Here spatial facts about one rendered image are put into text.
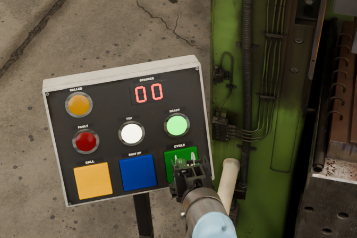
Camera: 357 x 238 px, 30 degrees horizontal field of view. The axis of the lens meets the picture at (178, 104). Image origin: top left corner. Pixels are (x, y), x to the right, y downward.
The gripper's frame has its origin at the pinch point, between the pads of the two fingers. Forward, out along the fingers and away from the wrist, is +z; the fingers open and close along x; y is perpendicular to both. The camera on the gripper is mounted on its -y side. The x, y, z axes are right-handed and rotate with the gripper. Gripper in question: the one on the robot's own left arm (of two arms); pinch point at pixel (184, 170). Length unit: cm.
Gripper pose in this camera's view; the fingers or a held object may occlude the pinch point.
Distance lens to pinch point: 146.9
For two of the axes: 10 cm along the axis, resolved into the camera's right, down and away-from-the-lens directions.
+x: -9.8, 1.7, -1.1
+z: -1.6, -3.2, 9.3
